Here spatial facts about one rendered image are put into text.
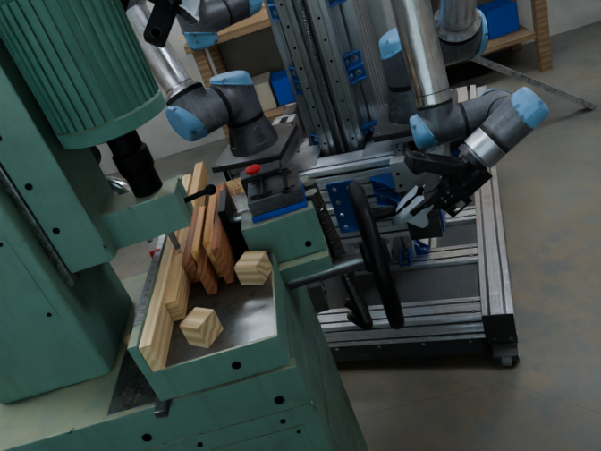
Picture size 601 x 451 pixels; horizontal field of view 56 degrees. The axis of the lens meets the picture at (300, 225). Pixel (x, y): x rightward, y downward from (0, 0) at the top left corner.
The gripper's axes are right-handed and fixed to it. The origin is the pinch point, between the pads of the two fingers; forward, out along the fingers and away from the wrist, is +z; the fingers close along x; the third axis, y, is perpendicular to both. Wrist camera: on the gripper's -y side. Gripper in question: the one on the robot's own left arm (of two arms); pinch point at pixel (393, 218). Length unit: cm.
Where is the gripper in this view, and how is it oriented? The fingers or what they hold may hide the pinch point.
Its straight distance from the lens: 118.2
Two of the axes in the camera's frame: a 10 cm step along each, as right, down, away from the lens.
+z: -6.7, 6.7, 3.2
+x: -0.8, -4.9, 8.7
